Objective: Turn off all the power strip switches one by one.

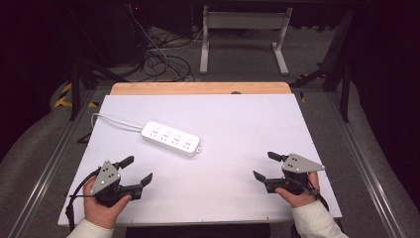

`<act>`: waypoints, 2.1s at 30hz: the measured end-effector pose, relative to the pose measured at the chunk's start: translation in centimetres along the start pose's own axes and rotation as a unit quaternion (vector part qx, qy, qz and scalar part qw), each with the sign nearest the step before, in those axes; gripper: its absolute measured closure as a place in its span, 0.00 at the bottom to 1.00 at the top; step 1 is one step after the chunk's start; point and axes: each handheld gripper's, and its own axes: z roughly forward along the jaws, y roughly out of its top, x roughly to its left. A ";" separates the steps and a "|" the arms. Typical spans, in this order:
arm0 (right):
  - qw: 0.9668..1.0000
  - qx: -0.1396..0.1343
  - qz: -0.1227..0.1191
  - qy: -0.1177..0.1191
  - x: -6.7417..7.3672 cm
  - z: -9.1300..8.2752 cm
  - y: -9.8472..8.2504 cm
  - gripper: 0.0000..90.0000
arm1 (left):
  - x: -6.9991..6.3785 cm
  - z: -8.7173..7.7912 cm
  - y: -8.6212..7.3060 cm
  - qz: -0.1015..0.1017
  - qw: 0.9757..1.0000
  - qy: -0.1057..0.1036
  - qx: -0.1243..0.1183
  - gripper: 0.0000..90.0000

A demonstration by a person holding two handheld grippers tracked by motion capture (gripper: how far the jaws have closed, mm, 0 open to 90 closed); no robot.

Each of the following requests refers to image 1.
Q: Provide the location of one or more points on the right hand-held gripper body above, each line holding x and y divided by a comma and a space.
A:
298, 165

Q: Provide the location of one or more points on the person's left hand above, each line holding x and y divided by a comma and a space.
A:
99, 213

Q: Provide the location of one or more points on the yellow black hazard tape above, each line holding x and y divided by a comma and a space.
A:
63, 98

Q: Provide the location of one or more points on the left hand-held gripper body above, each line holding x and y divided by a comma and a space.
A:
105, 178

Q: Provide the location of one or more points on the black metal stand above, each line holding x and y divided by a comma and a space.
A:
75, 89
344, 76

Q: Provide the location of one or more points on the person's right hand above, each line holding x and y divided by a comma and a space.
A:
302, 200

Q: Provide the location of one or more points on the white power strip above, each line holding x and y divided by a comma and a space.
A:
171, 138

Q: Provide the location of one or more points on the white table cover board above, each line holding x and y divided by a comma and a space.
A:
228, 139

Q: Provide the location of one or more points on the aluminium floor rail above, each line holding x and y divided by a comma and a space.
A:
43, 173
365, 167

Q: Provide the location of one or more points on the white metal desk frame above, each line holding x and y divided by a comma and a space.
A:
244, 20

